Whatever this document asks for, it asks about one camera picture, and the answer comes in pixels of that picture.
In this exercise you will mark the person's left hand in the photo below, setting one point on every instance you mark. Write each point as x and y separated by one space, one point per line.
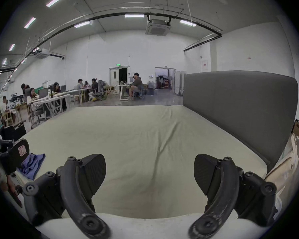
13 193

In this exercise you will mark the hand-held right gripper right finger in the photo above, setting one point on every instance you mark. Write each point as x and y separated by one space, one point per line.
224 190

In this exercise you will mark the blue garment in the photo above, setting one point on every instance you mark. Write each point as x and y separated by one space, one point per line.
32 164

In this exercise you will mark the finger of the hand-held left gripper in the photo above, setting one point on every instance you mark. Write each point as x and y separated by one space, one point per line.
16 153

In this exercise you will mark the white bag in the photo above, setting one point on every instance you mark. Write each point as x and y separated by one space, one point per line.
286 163

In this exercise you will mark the white cabinet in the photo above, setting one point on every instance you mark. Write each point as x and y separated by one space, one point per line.
179 82

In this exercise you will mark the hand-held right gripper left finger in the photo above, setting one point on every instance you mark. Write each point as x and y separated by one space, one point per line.
72 193

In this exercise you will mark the grey padded headboard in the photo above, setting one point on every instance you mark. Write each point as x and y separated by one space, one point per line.
239 108

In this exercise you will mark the row of tables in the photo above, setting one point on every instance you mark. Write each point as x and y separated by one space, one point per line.
52 101

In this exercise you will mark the bed with beige sheet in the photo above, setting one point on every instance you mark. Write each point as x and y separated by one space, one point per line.
149 143

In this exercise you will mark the group of people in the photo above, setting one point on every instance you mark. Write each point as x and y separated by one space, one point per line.
52 90

